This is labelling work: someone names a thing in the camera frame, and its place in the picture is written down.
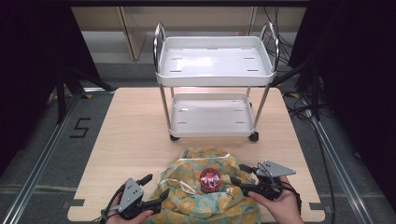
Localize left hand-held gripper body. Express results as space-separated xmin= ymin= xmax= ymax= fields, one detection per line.
xmin=116 ymin=176 xmax=149 ymax=220

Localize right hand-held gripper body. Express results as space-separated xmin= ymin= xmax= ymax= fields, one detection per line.
xmin=247 ymin=160 xmax=297 ymax=201

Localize red round can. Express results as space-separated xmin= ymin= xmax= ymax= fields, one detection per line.
xmin=199 ymin=167 xmax=222 ymax=194

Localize green yellow floral cloth bag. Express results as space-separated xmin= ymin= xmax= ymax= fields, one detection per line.
xmin=146 ymin=147 xmax=262 ymax=224

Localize white two-tier cart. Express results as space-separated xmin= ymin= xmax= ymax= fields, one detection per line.
xmin=152 ymin=21 xmax=280 ymax=143

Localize person's left hand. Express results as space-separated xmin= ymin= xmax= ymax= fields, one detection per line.
xmin=106 ymin=194 xmax=155 ymax=224

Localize person's right hand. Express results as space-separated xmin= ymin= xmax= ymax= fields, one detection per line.
xmin=247 ymin=175 xmax=304 ymax=224

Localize black stand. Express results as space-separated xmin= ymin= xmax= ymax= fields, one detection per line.
xmin=270 ymin=54 xmax=322 ymax=122
xmin=55 ymin=62 xmax=114 ymax=125

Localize dark curtain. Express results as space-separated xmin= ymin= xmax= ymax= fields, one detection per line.
xmin=0 ymin=0 xmax=102 ymax=176
xmin=289 ymin=0 xmax=396 ymax=214

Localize light wooden panel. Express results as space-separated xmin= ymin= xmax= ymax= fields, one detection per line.
xmin=116 ymin=7 xmax=148 ymax=62

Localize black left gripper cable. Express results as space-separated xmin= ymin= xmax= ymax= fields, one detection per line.
xmin=99 ymin=185 xmax=126 ymax=224

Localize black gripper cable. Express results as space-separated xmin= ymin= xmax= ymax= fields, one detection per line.
xmin=99 ymin=185 xmax=126 ymax=224
xmin=279 ymin=181 xmax=303 ymax=217

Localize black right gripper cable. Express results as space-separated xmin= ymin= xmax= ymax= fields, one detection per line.
xmin=279 ymin=181 xmax=303 ymax=217

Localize metal floor rail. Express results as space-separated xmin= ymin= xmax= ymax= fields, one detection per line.
xmin=0 ymin=92 xmax=82 ymax=224
xmin=307 ymin=113 xmax=376 ymax=224

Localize black floor cables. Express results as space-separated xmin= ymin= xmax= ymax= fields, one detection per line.
xmin=282 ymin=89 xmax=316 ymax=121

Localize bundle of black hanging cables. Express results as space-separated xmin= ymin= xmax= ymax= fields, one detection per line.
xmin=262 ymin=6 xmax=294 ymax=66

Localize black frame bar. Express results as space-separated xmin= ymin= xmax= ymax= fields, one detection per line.
xmin=68 ymin=0 xmax=312 ymax=8

